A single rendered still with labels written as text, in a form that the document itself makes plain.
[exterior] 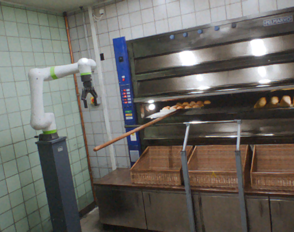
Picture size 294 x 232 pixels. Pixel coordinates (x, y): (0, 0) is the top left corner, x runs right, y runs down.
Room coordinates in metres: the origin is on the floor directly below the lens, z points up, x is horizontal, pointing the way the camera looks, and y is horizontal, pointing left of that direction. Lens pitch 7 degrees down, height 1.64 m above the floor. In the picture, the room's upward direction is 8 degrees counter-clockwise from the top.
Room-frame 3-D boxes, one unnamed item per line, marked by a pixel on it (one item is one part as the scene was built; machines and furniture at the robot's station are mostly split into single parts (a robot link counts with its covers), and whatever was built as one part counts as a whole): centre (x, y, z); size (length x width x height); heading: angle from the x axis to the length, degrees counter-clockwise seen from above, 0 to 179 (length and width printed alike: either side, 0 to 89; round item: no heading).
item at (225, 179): (2.72, -0.57, 0.72); 0.56 x 0.49 x 0.28; 65
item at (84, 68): (2.44, 0.51, 1.80); 0.13 x 0.11 x 0.14; 171
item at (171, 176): (2.98, -0.04, 0.72); 0.56 x 0.49 x 0.28; 64
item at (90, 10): (3.58, 0.58, 1.45); 0.05 x 0.02 x 2.30; 63
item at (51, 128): (2.62, 0.97, 1.36); 0.16 x 0.13 x 0.19; 171
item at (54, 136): (2.66, 1.02, 1.23); 0.26 x 0.15 x 0.06; 64
